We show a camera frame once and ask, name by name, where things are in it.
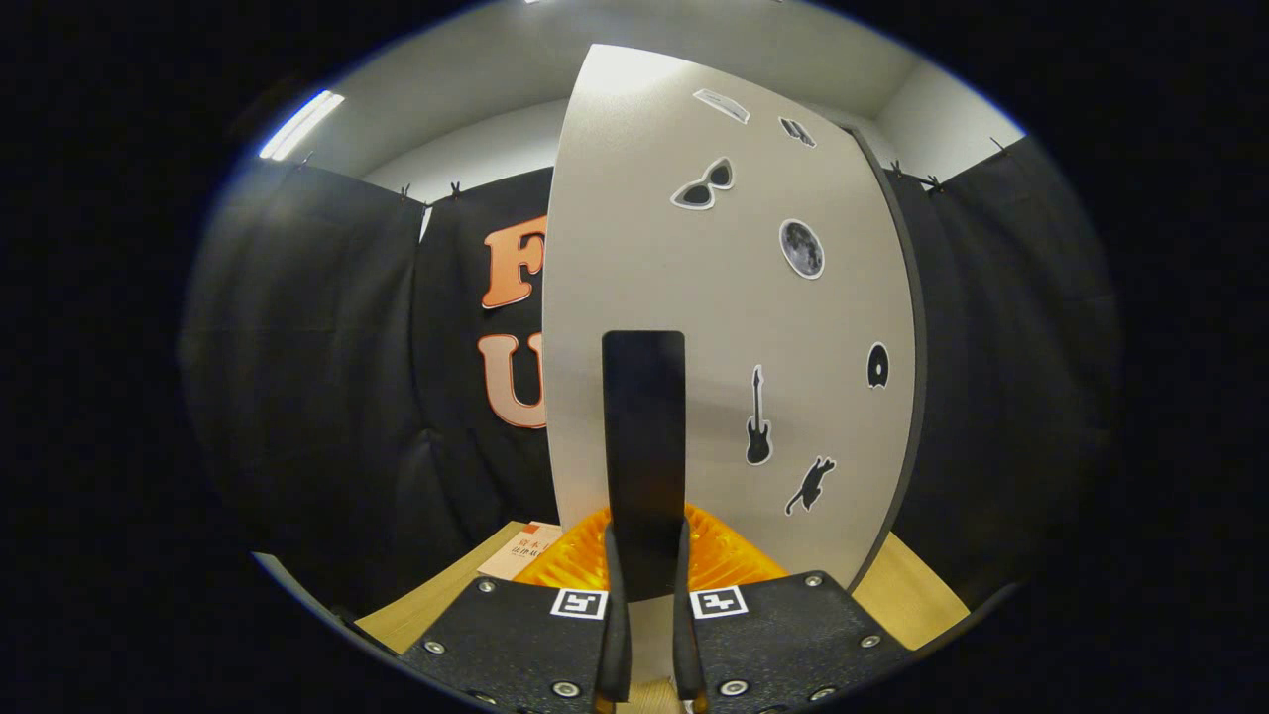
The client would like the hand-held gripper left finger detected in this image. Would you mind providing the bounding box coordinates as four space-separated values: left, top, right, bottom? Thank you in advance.
402 506 633 714

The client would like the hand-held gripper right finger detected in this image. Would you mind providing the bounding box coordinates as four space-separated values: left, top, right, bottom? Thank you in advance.
674 504 913 714

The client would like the black door handle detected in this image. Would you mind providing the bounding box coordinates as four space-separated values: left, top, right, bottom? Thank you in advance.
602 330 687 601

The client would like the beige shoe cabinet door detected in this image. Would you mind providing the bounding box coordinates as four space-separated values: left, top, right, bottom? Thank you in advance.
542 43 918 685

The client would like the orange cover book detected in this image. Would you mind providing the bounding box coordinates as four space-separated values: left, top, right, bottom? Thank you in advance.
478 521 563 581

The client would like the black backdrop cloth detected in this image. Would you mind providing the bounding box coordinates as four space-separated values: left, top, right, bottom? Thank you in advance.
183 139 1126 636

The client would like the long ceiling light strip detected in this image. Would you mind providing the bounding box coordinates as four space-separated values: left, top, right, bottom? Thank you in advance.
260 89 346 162

